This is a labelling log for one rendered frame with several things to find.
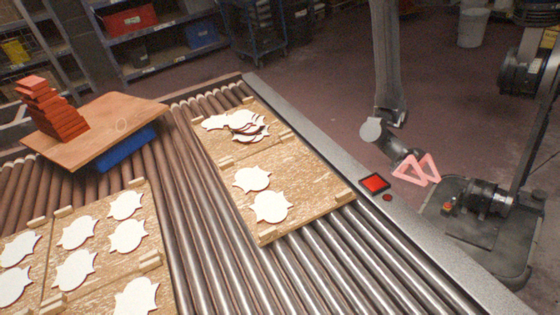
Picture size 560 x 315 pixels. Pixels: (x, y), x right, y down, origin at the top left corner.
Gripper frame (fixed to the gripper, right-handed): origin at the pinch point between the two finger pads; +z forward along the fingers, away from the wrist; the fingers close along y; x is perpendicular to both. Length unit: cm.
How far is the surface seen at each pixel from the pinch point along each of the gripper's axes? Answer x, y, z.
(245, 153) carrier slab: -42, 0, -58
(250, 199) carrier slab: -42, 13, -35
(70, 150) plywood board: -77, 48, -102
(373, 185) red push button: -17.5, -12.5, -14.1
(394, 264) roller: -21.9, 4.3, 8.7
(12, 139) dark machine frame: -115, 58, -155
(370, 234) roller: -23.1, 1.1, -1.4
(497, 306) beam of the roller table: -11.4, 0.0, 28.9
